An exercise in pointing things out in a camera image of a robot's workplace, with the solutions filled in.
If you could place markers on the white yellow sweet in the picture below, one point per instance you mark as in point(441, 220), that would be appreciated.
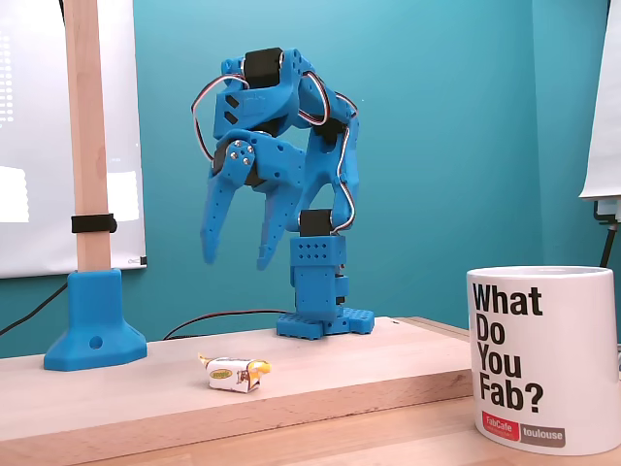
point(233, 375)

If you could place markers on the white printed ceramic mug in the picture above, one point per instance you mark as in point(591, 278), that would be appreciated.
point(572, 364)

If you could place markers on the blue printed stand base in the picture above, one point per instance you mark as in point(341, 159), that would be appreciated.
point(94, 320)

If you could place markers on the raised light wooden board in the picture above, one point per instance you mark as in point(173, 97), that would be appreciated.
point(145, 393)

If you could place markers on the white flipchart paper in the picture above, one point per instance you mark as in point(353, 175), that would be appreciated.
point(606, 121)

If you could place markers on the wooden stand post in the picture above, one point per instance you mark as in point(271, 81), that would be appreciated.
point(87, 121)

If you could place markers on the flipchart stand frame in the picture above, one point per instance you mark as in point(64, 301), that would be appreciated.
point(606, 213)

